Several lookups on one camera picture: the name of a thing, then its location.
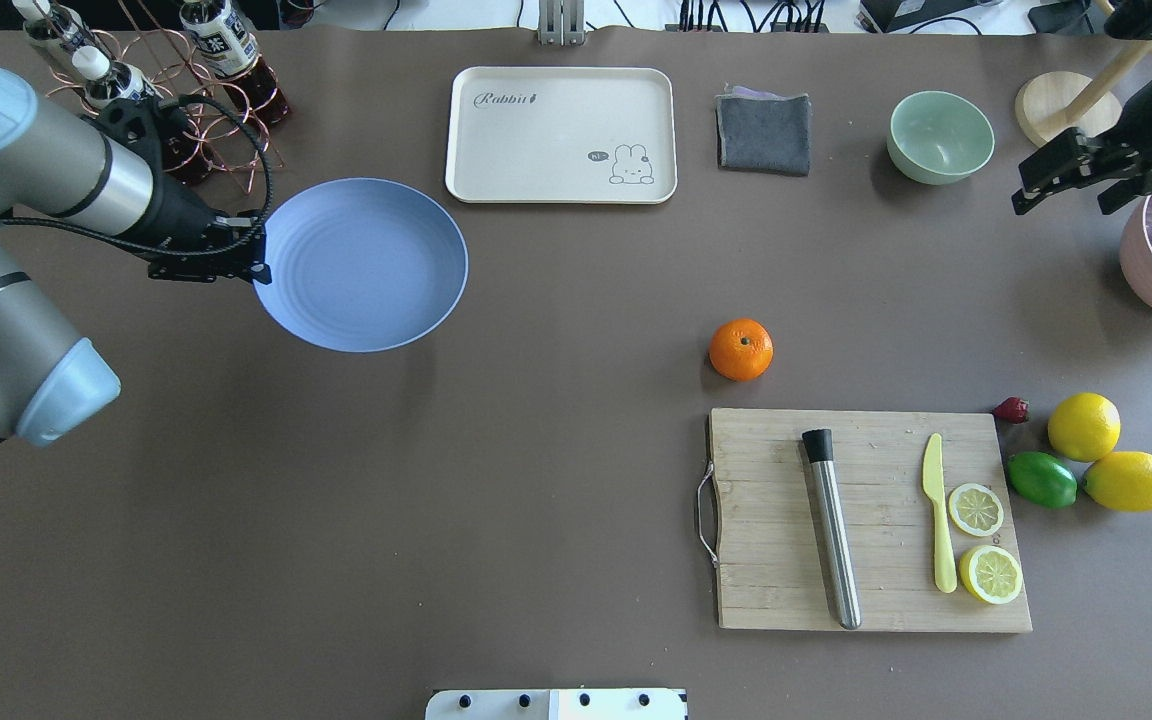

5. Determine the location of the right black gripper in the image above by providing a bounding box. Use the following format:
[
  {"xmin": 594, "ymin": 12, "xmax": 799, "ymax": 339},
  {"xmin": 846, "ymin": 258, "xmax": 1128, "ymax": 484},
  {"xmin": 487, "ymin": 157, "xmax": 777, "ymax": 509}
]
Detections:
[{"xmin": 1011, "ymin": 1, "xmax": 1152, "ymax": 217}]

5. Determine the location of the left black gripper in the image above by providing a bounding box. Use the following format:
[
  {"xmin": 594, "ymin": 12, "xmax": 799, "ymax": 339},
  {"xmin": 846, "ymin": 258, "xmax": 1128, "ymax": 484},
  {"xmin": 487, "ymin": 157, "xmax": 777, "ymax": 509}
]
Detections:
[{"xmin": 93, "ymin": 94, "xmax": 273, "ymax": 285}]

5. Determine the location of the blue plate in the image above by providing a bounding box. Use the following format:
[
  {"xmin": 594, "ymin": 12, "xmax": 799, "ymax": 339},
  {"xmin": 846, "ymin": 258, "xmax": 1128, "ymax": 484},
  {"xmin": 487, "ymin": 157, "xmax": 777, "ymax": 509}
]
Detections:
[{"xmin": 253, "ymin": 179, "xmax": 468, "ymax": 354}]

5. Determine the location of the orange fruit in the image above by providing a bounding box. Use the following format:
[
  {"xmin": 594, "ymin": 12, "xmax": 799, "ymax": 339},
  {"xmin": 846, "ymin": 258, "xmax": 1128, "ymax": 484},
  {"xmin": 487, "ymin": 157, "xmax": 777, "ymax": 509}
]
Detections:
[{"xmin": 707, "ymin": 318, "xmax": 774, "ymax": 382}]

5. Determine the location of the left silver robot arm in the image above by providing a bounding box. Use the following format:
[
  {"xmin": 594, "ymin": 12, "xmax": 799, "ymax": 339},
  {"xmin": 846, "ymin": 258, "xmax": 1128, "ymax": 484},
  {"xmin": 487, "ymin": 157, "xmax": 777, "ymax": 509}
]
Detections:
[{"xmin": 0, "ymin": 67, "xmax": 274, "ymax": 447}]

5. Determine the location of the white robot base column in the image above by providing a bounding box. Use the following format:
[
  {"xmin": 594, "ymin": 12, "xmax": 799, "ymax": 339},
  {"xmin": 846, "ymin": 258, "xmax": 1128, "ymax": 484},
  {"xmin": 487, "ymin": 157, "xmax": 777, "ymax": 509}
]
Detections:
[{"xmin": 424, "ymin": 687, "xmax": 689, "ymax": 719}]

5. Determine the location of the wooden cup tree stand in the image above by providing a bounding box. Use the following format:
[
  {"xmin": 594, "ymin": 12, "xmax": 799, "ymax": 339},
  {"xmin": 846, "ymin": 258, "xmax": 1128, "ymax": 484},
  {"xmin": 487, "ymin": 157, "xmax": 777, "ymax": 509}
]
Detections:
[{"xmin": 1014, "ymin": 1, "xmax": 1152, "ymax": 147}]

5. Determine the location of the green bowl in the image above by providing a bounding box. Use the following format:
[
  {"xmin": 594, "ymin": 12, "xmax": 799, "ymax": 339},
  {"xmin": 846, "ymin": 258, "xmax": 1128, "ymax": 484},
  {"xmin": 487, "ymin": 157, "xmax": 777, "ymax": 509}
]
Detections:
[{"xmin": 886, "ymin": 90, "xmax": 995, "ymax": 185}]

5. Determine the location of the tea bottle front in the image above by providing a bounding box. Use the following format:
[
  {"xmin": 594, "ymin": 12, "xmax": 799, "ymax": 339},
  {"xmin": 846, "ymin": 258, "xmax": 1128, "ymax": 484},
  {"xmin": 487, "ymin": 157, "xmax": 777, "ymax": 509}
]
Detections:
[{"xmin": 70, "ymin": 45, "xmax": 212, "ymax": 185}]

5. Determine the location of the tea bottle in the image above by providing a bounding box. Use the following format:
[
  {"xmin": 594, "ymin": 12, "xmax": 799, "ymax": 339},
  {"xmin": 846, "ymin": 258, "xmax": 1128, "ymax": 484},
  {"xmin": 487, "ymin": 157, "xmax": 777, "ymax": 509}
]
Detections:
[
  {"xmin": 179, "ymin": 1, "xmax": 291, "ymax": 128},
  {"xmin": 13, "ymin": 0, "xmax": 109, "ymax": 77},
  {"xmin": 70, "ymin": 45, "xmax": 212, "ymax": 185}
]

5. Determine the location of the tea bottle middle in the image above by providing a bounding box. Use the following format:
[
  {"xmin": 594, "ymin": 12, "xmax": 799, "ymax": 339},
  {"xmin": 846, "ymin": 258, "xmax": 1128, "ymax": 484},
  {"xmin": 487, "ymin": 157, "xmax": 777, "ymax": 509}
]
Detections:
[{"xmin": 179, "ymin": 1, "xmax": 291, "ymax": 128}]

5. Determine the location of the red strawberry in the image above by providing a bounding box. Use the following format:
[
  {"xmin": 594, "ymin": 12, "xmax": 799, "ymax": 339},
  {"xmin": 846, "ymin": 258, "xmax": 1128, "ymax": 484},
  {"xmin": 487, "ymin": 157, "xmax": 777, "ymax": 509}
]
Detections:
[{"xmin": 991, "ymin": 396, "xmax": 1029, "ymax": 425}]

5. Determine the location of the yellow lemon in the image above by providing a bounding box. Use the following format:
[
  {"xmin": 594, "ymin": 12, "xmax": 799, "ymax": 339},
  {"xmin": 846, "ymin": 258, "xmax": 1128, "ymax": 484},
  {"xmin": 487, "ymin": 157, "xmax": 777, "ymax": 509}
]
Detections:
[
  {"xmin": 1047, "ymin": 392, "xmax": 1123, "ymax": 462},
  {"xmin": 1082, "ymin": 450, "xmax": 1152, "ymax": 511}
]

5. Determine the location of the tea bottle rear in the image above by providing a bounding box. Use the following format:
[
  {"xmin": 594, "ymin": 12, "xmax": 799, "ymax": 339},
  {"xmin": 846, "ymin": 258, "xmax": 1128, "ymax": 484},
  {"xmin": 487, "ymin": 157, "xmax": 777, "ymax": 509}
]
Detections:
[{"xmin": 13, "ymin": 0, "xmax": 109, "ymax": 77}]

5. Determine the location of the grey folded cloth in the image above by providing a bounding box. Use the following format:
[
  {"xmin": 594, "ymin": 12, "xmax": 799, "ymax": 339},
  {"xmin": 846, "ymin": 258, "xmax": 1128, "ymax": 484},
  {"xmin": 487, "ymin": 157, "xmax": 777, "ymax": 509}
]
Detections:
[{"xmin": 717, "ymin": 85, "xmax": 813, "ymax": 177}]

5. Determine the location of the green lime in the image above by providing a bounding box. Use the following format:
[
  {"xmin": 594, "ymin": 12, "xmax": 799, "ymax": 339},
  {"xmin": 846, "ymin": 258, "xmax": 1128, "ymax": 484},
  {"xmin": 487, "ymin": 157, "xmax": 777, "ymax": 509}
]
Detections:
[{"xmin": 1005, "ymin": 450, "xmax": 1079, "ymax": 509}]

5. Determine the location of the cream rabbit tray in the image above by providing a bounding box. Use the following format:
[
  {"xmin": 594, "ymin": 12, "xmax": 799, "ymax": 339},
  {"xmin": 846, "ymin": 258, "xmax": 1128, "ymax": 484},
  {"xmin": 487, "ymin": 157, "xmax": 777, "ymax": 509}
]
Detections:
[{"xmin": 444, "ymin": 67, "xmax": 679, "ymax": 205}]

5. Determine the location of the lemon slice upper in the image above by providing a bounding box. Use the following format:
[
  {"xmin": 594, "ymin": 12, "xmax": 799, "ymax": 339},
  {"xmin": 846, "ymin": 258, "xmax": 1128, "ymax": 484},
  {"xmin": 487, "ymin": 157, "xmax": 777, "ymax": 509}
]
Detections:
[{"xmin": 946, "ymin": 483, "xmax": 1005, "ymax": 538}]

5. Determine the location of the lemon half lower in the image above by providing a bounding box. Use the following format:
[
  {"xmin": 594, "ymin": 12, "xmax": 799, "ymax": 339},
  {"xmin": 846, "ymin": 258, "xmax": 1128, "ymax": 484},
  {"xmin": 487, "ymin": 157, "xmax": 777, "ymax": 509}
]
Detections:
[{"xmin": 957, "ymin": 544, "xmax": 1023, "ymax": 605}]

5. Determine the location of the yellow plastic knife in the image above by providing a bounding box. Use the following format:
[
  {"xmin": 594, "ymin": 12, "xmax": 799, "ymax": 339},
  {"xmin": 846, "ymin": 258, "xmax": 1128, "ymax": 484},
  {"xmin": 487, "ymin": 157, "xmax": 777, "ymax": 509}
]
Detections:
[{"xmin": 922, "ymin": 433, "xmax": 957, "ymax": 594}]

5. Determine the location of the steel muddler with black tip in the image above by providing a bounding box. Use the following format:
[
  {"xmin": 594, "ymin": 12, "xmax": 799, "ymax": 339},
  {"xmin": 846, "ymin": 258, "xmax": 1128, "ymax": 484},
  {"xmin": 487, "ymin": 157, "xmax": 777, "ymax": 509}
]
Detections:
[{"xmin": 801, "ymin": 429, "xmax": 863, "ymax": 632}]

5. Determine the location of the wooden cutting board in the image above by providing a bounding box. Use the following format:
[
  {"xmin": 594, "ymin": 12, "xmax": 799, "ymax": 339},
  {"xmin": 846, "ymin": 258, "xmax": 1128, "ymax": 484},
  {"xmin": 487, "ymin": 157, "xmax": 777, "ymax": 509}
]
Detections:
[{"xmin": 708, "ymin": 407, "xmax": 1032, "ymax": 634}]

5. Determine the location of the copper wire bottle rack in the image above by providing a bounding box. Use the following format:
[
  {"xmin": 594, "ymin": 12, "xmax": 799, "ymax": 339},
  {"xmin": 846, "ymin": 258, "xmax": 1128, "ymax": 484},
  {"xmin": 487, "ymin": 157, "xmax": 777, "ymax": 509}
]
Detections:
[{"xmin": 52, "ymin": 1, "xmax": 279, "ymax": 187}]

